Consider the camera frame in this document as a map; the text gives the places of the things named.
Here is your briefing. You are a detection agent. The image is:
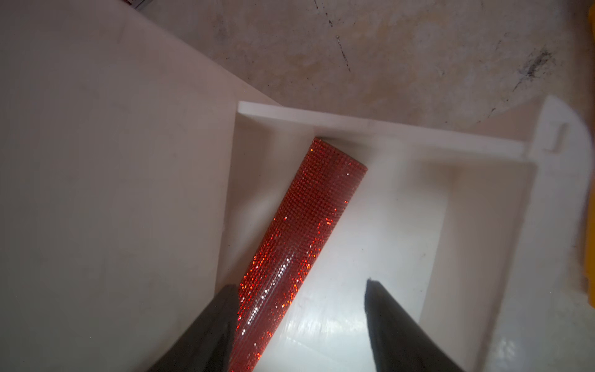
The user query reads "red glitter toy microphone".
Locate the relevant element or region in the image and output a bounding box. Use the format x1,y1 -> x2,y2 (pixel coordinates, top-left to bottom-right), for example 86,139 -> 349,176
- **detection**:
229,138 -> 367,371

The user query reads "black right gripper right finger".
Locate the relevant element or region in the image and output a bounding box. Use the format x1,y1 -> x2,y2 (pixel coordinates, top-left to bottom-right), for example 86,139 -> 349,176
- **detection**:
364,279 -> 461,371

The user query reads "orange toy microphone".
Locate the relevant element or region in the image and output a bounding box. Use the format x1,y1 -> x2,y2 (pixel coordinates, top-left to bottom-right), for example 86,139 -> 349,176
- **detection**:
584,180 -> 594,308

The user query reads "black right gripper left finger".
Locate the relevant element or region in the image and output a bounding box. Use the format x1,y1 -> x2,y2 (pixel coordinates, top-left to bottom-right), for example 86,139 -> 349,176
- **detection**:
149,285 -> 239,372

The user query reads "white drawer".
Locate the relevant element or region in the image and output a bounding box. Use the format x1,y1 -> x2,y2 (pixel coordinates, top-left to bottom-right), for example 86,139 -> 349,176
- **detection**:
216,96 -> 593,371

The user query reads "white plastic drawer cabinet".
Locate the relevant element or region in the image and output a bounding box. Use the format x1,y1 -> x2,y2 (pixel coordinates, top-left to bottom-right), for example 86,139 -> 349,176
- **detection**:
1,1 -> 270,371

